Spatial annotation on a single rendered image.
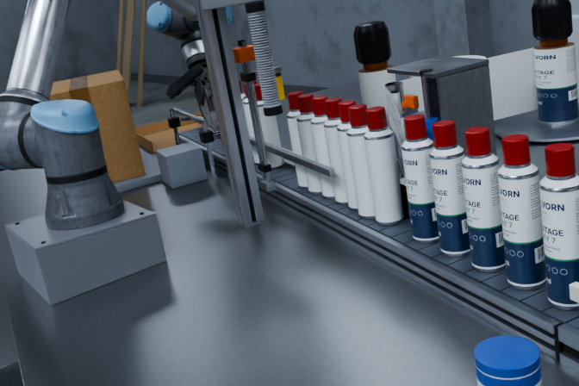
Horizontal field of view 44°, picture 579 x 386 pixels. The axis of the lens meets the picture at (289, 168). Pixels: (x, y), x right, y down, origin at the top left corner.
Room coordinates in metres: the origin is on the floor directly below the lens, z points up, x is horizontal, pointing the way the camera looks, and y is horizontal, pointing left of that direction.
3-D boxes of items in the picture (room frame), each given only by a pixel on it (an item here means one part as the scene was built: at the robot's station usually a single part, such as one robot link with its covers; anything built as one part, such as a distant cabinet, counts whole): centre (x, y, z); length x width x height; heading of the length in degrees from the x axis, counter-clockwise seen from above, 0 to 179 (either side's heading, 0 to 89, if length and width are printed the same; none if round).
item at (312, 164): (1.79, 0.13, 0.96); 1.07 x 0.01 x 0.01; 23
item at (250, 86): (1.51, 0.02, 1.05); 0.10 x 0.04 x 0.33; 113
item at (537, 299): (1.54, -0.02, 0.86); 1.65 x 0.08 x 0.04; 23
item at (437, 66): (1.19, -0.27, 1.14); 0.14 x 0.11 x 0.01; 23
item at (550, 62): (1.61, -0.64, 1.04); 0.09 x 0.09 x 0.29
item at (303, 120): (1.43, -0.06, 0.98); 0.05 x 0.05 x 0.20
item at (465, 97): (1.19, -0.27, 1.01); 0.14 x 0.13 x 0.26; 23
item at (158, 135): (2.46, 0.37, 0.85); 0.30 x 0.26 x 0.04; 23
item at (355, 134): (1.24, -0.14, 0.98); 0.05 x 0.05 x 0.20
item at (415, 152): (1.09, -0.21, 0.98); 0.05 x 0.05 x 0.20
